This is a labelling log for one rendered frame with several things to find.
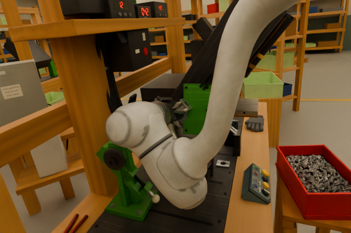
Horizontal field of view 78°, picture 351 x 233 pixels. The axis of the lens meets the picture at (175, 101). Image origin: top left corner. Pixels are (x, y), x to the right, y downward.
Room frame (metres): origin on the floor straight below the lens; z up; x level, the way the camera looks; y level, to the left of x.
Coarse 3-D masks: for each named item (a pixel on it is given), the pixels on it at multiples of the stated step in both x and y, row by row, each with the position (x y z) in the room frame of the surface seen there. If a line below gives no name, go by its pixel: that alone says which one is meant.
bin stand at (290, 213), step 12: (276, 192) 0.90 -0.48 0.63; (288, 192) 0.72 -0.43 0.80; (276, 204) 0.88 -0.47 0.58; (288, 204) 0.66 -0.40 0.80; (276, 216) 0.88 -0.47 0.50; (288, 216) 0.61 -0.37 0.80; (300, 216) 0.60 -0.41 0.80; (276, 228) 0.87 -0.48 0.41; (288, 228) 0.61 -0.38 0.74; (324, 228) 0.79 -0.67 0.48; (336, 228) 0.55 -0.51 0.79; (348, 228) 0.54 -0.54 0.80
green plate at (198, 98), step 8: (184, 88) 0.86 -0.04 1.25; (192, 88) 0.85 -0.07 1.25; (200, 88) 0.84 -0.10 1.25; (208, 88) 0.82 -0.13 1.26; (184, 96) 0.85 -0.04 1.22; (192, 96) 0.84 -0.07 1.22; (200, 96) 0.83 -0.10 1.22; (208, 96) 0.82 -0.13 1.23; (192, 104) 0.83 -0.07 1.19; (200, 104) 0.82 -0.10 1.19; (192, 112) 0.82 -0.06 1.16; (200, 112) 0.81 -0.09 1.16; (192, 120) 0.82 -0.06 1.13; (200, 120) 0.80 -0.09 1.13; (184, 128) 0.82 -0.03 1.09; (192, 128) 0.81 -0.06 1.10; (200, 128) 0.80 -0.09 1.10
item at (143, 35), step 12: (108, 36) 0.86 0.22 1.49; (132, 36) 0.85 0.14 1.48; (144, 36) 0.94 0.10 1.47; (108, 48) 0.86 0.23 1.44; (120, 48) 0.84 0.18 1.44; (132, 48) 0.84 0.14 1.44; (144, 48) 0.92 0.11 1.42; (108, 60) 0.86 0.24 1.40; (120, 60) 0.84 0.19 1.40; (132, 60) 0.83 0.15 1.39; (144, 60) 0.91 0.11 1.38
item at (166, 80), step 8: (160, 80) 1.10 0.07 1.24; (168, 80) 1.08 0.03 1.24; (176, 80) 1.07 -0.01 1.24; (144, 88) 0.99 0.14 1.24; (152, 88) 0.97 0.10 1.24; (160, 88) 0.96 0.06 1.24; (168, 88) 0.94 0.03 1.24; (176, 88) 0.94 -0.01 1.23; (144, 96) 0.99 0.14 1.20; (152, 96) 0.97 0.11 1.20; (160, 96) 0.96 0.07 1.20; (168, 96) 0.94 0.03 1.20
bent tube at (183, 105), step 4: (180, 100) 0.81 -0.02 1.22; (184, 100) 0.83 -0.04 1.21; (184, 104) 0.80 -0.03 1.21; (188, 104) 0.83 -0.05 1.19; (180, 108) 0.81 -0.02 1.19; (184, 108) 0.81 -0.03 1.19; (188, 108) 0.79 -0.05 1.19; (192, 108) 0.82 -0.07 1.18; (172, 124) 0.81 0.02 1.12; (168, 128) 0.81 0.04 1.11; (172, 128) 0.81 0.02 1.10; (172, 132) 0.81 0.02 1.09; (176, 136) 0.80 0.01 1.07
